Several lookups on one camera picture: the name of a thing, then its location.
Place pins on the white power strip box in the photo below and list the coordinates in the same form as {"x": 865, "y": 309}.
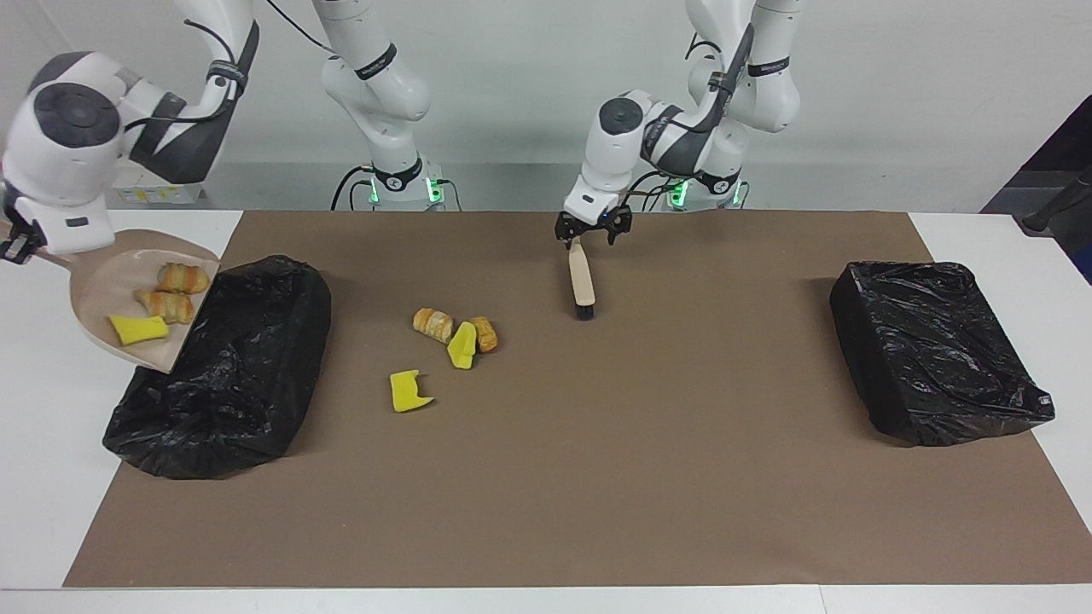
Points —
{"x": 171, "y": 194}

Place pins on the pale bread chunk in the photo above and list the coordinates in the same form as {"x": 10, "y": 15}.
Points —
{"x": 166, "y": 307}

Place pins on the black stand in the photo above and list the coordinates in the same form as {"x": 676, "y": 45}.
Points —
{"x": 1045, "y": 217}

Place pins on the green yellow sponge chunk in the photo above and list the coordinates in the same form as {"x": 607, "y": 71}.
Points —
{"x": 136, "y": 330}

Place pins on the yellow notched sponge piece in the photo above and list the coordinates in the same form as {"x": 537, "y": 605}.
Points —
{"x": 405, "y": 394}

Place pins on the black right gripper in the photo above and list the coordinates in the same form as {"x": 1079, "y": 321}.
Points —
{"x": 7, "y": 213}

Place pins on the orange striped croissant piece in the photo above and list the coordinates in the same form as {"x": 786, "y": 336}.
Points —
{"x": 433, "y": 325}
{"x": 183, "y": 279}

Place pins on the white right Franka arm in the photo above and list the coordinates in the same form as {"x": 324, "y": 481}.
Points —
{"x": 77, "y": 128}

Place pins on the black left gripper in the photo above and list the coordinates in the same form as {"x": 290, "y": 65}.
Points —
{"x": 597, "y": 222}

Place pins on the beige plastic dustpan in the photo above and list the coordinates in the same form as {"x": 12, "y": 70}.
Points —
{"x": 111, "y": 286}

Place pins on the beige hand brush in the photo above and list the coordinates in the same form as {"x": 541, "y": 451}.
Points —
{"x": 583, "y": 281}

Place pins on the brown table mat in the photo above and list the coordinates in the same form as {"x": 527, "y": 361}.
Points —
{"x": 546, "y": 529}

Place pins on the dark panel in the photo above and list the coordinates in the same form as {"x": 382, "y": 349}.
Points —
{"x": 1071, "y": 153}

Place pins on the brown bread nugget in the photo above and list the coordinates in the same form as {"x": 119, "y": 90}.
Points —
{"x": 486, "y": 334}

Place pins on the yellow green sponge wedge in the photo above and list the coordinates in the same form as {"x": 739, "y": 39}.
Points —
{"x": 462, "y": 350}

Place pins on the crumpled black bag bin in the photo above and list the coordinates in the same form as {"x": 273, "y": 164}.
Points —
{"x": 239, "y": 384}

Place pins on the boxy black bag bin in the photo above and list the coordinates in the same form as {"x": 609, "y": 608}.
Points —
{"x": 930, "y": 350}

